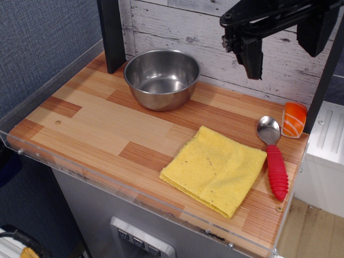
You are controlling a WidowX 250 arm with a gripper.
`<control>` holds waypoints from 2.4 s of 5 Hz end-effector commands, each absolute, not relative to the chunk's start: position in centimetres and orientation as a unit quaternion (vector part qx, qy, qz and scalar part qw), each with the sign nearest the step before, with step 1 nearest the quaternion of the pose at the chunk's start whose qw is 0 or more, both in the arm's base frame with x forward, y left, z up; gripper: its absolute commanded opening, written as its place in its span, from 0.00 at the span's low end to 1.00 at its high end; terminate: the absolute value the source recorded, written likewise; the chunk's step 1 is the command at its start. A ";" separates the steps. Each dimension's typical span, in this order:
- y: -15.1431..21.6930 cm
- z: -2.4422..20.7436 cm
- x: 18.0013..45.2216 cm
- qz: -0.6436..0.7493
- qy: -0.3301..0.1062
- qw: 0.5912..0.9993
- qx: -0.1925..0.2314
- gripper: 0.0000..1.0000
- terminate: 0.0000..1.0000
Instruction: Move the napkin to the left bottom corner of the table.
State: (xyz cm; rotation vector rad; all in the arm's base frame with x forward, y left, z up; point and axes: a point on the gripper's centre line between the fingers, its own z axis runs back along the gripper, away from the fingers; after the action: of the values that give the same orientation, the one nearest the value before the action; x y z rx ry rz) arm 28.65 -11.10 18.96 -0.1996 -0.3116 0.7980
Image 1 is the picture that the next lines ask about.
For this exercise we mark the white grooved appliance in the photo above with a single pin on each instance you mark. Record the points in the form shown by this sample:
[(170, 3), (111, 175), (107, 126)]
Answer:
[(320, 181)]

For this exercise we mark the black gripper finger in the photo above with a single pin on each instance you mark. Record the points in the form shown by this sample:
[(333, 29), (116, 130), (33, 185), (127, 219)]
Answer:
[(314, 31), (249, 53)]

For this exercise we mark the red handled metal spoon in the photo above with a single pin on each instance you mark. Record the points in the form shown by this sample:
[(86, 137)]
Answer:
[(268, 131)]

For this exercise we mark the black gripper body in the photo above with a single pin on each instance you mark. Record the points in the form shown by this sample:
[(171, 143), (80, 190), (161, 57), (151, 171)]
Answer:
[(260, 19)]

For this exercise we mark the toy salmon sushi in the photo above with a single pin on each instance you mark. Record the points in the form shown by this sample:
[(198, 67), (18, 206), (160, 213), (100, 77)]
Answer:
[(294, 119)]

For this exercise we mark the clear acrylic table guard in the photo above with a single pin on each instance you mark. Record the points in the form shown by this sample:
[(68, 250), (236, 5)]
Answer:
[(93, 125)]

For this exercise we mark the black vertical post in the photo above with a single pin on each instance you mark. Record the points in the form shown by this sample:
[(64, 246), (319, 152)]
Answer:
[(110, 21)]

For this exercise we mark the silver dispenser panel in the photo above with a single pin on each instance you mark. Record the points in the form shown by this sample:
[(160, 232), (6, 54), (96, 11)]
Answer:
[(146, 242)]

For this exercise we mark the grey cabinet body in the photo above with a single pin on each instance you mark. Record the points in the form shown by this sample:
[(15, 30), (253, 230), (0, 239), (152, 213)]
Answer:
[(190, 227)]

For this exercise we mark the stainless steel bowl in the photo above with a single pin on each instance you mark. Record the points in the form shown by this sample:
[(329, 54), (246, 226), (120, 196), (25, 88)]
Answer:
[(162, 79)]

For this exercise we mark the yellow cloth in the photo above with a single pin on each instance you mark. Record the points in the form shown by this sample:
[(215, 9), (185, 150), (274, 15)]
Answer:
[(215, 170)]

